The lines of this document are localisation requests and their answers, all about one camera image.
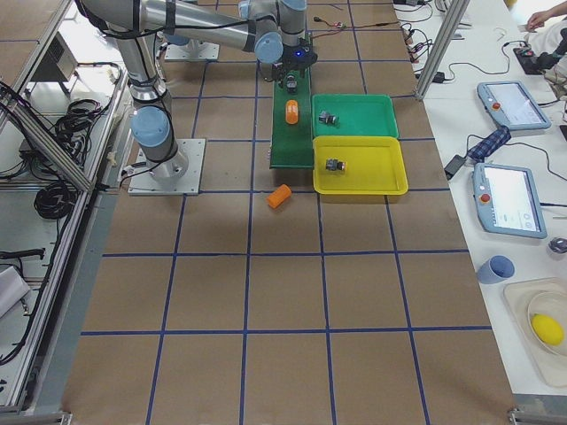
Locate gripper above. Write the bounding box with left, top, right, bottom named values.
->
left=272, top=38, right=318, bottom=82

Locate orange cylinder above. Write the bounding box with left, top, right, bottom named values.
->
left=266, top=184, right=292, bottom=209
left=284, top=99, right=299, bottom=125

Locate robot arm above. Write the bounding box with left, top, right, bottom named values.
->
left=76, top=1, right=317, bottom=182

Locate green conveyor belt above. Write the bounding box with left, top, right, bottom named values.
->
left=270, top=67, right=314, bottom=169

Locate green tray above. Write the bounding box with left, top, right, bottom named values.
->
left=312, top=94, right=399, bottom=138

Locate yellow tray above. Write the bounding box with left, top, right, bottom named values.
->
left=313, top=135, right=408, bottom=196

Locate black power adapter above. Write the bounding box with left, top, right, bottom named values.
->
left=444, top=154, right=466, bottom=180

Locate upper teach pendant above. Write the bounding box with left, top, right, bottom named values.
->
left=477, top=81, right=551, bottom=131

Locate teach pendant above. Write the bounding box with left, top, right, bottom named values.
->
left=472, top=163, right=548, bottom=239
left=477, top=81, right=551, bottom=131

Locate folded blue umbrella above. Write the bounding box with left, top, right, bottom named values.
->
left=467, top=126, right=511, bottom=163

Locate person hand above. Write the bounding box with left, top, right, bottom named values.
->
left=526, top=8, right=555, bottom=31

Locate lower teach pendant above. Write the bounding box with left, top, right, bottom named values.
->
left=472, top=163, right=548, bottom=239

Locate blue cup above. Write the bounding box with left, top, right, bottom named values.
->
left=477, top=255, right=516, bottom=284

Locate white bowl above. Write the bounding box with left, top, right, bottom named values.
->
left=527, top=291, right=566, bottom=357

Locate yellow lemon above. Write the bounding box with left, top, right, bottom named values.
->
left=531, top=314, right=564, bottom=346

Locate beige tray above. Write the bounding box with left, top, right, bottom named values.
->
left=502, top=277, right=567, bottom=389

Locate red black power cable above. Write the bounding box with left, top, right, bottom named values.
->
left=312, top=16, right=402, bottom=39

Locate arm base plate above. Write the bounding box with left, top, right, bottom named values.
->
left=165, top=40, right=220, bottom=62
left=128, top=138, right=206, bottom=196

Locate aluminium frame post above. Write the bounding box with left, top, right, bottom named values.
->
left=415, top=0, right=470, bottom=100

